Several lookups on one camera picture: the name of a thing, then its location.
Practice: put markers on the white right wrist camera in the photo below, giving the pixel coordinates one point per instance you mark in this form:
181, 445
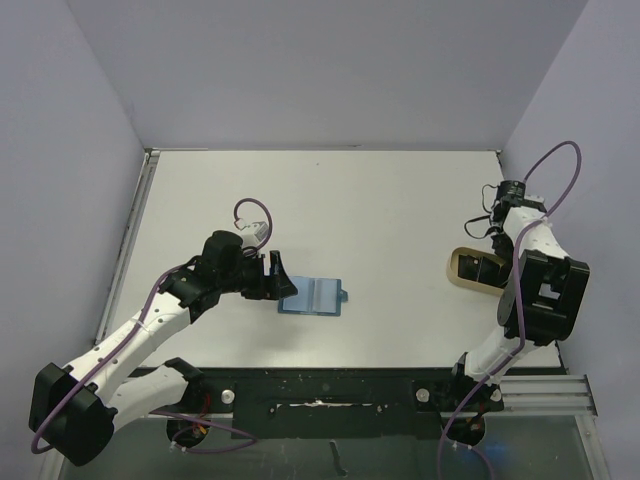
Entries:
534, 198

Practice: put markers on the aluminium rail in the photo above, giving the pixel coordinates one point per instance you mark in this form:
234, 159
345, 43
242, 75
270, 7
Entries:
542, 432
144, 183

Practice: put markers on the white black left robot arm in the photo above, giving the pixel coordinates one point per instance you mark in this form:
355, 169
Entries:
76, 409

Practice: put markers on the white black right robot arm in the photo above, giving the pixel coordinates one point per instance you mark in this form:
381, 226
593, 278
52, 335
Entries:
539, 285

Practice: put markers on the stack of credit cards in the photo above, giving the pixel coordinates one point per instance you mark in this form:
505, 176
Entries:
481, 270

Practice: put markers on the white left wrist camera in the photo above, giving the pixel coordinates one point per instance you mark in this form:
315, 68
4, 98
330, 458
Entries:
254, 234

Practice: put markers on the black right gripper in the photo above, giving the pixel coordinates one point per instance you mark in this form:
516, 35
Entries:
482, 267

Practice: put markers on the beige oval card tray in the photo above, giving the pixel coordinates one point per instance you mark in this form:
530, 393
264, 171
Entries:
452, 271

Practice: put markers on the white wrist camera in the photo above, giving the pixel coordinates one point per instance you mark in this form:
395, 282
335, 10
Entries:
254, 234
534, 198

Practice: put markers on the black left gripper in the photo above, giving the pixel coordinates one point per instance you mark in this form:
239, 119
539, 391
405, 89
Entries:
271, 287

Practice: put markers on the aluminium left side rail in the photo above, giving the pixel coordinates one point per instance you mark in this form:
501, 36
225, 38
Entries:
144, 183

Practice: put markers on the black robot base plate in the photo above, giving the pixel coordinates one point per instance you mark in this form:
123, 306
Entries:
335, 403

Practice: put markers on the aluminium front rail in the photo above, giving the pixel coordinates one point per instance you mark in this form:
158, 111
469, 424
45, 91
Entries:
542, 432

